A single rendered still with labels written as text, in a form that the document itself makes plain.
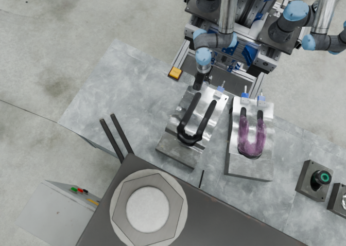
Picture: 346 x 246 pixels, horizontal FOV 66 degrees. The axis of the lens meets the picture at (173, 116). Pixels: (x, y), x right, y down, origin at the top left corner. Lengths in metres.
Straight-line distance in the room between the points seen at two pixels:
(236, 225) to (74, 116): 1.47
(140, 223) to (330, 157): 1.70
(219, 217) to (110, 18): 2.83
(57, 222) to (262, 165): 1.11
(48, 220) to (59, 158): 1.62
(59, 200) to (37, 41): 2.33
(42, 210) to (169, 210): 0.71
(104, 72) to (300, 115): 1.94
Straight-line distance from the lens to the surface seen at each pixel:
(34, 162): 2.68
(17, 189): 2.71
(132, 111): 1.72
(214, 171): 1.66
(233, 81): 2.54
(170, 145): 1.59
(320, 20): 1.46
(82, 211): 0.98
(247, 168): 1.60
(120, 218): 0.38
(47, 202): 1.02
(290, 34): 1.79
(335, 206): 1.87
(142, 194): 0.37
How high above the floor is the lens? 2.42
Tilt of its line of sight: 72 degrees down
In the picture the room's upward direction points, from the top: 10 degrees clockwise
